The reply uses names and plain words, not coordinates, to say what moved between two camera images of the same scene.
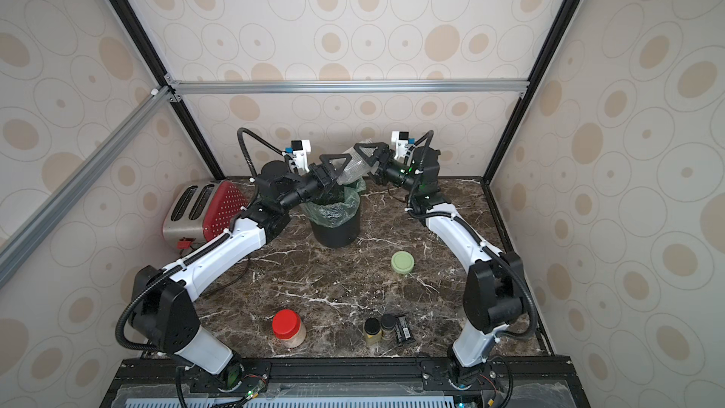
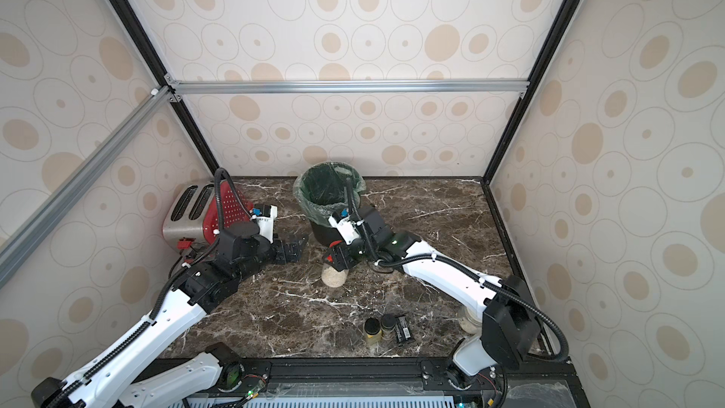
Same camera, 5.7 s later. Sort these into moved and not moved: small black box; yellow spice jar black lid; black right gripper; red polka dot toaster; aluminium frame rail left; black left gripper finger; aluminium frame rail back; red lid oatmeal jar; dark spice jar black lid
Moved: red lid oatmeal jar; black left gripper finger; black right gripper
Not moved: small black box; yellow spice jar black lid; red polka dot toaster; dark spice jar black lid; aluminium frame rail back; aluminium frame rail left
